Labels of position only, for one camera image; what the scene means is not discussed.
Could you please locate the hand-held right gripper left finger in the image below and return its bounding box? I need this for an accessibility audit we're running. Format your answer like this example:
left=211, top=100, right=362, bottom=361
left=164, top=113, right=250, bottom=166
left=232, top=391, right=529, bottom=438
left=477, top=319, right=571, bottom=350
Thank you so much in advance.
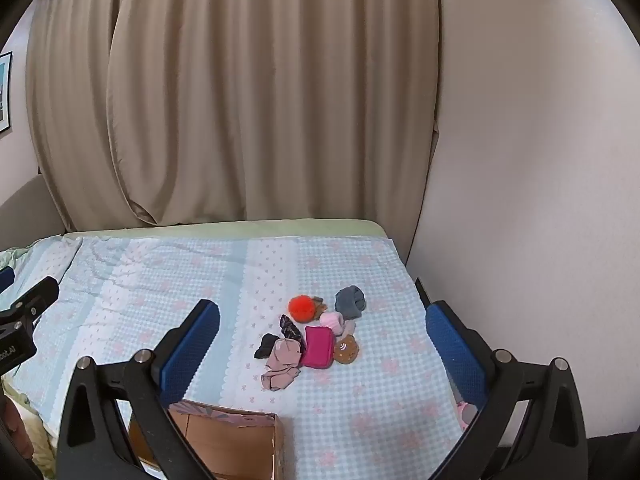
left=55, top=299, right=221, bottom=480

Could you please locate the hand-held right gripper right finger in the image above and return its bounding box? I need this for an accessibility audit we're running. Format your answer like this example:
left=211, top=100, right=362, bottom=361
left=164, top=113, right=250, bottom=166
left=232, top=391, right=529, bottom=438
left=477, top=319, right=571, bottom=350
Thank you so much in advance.
left=425, top=301, right=589, bottom=480

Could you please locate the dusty pink cloth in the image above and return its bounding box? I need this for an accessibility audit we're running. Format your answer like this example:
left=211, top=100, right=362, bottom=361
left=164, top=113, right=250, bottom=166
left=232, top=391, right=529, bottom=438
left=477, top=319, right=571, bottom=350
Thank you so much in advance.
left=259, top=338, right=304, bottom=394

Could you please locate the cardboard box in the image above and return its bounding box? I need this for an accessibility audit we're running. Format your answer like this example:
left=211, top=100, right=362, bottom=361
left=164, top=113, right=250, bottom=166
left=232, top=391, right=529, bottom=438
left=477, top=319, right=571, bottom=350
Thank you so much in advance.
left=128, top=400, right=286, bottom=480

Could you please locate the black printed cloth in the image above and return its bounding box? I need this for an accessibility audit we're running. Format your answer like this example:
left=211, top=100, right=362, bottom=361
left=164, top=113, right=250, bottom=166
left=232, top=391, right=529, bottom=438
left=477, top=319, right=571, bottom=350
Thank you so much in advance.
left=278, top=313, right=307, bottom=354

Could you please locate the brown bear plush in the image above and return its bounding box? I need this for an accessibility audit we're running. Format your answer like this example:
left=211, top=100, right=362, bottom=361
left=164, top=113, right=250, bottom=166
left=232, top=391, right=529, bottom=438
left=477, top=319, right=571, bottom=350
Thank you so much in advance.
left=333, top=335, right=360, bottom=364

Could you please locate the grey sock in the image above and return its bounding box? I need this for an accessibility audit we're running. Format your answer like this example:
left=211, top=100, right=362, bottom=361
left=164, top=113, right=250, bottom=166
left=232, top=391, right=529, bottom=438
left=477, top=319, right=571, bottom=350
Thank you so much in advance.
left=334, top=285, right=368, bottom=320

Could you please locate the magenta pouch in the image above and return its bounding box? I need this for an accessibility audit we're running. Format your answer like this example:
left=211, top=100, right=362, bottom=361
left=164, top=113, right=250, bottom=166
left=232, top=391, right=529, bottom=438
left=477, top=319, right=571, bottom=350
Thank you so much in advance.
left=299, top=325, right=336, bottom=370

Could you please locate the small pink object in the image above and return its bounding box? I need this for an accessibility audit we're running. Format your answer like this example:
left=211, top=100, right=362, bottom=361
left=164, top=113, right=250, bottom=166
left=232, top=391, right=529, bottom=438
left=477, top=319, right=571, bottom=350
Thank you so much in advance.
left=455, top=401, right=479, bottom=431

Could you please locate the black sock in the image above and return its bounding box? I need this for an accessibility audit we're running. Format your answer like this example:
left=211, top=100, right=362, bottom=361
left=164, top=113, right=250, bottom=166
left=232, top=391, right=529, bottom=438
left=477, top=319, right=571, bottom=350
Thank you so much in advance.
left=253, top=332, right=281, bottom=360

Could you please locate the blue checkered floral blanket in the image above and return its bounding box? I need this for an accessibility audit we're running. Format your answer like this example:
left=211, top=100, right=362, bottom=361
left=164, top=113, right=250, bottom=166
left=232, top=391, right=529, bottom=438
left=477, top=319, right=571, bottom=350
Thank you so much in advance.
left=0, top=232, right=481, bottom=480

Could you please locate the green and white blanket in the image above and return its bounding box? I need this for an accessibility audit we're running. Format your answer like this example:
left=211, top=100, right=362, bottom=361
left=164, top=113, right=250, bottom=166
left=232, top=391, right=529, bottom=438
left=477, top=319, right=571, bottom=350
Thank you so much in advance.
left=0, top=374, right=57, bottom=477

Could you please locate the orange pompom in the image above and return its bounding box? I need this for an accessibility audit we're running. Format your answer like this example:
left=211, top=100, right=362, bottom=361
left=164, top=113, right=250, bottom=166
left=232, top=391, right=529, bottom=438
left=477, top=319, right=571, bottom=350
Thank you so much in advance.
left=288, top=294, right=329, bottom=324

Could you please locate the light green mattress sheet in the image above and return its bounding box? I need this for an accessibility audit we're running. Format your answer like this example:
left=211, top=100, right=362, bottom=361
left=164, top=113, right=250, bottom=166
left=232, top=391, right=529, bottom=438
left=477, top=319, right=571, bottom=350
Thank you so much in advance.
left=62, top=217, right=389, bottom=239

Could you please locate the pink plush cube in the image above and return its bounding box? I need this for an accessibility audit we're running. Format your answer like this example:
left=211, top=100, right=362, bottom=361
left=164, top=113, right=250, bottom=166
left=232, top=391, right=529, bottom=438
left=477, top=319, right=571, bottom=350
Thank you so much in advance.
left=319, top=311, right=357, bottom=337

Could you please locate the beige curtain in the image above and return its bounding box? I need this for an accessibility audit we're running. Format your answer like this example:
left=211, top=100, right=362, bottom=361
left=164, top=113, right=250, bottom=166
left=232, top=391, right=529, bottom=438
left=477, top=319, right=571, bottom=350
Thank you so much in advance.
left=25, top=0, right=443, bottom=231

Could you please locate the framed wall picture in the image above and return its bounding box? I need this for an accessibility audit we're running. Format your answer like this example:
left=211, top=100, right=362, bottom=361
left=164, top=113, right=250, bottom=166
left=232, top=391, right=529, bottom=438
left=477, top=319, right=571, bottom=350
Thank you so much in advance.
left=0, top=51, right=13, bottom=134

